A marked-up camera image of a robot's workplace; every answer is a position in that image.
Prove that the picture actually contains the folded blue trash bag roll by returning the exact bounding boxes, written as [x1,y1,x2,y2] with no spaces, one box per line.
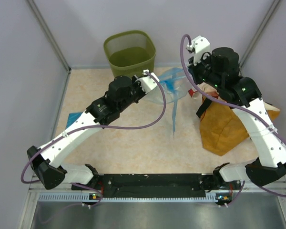
[66,112,82,128]

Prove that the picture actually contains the olive green plastic trash bin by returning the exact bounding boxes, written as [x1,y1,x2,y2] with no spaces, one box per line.
[103,30,156,77]

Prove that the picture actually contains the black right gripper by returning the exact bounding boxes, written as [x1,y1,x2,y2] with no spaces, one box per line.
[187,52,223,90]

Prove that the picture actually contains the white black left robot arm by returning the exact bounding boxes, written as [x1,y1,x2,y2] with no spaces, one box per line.
[27,76,157,190]

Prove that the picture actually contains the red rectangular carton box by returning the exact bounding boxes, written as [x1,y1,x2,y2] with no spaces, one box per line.
[188,88,199,98]

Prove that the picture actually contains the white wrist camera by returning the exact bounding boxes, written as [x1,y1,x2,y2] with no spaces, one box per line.
[135,69,160,94]
[186,35,210,66]

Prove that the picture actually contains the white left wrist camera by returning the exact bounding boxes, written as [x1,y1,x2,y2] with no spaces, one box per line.
[135,69,160,94]

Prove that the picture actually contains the yellow canvas tote bag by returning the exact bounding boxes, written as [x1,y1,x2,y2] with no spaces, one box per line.
[195,84,281,157]

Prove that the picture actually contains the blue plastic trash bag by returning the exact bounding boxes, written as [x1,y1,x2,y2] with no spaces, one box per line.
[157,67,191,134]

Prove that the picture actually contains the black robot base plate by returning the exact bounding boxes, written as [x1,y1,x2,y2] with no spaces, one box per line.
[71,173,241,198]

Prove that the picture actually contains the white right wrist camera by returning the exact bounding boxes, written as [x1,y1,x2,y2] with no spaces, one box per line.
[186,35,210,66]

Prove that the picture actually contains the grey slotted cable duct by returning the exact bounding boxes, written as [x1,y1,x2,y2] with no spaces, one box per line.
[38,192,230,203]

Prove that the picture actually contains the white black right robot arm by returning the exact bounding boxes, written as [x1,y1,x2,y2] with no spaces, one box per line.
[187,47,286,189]

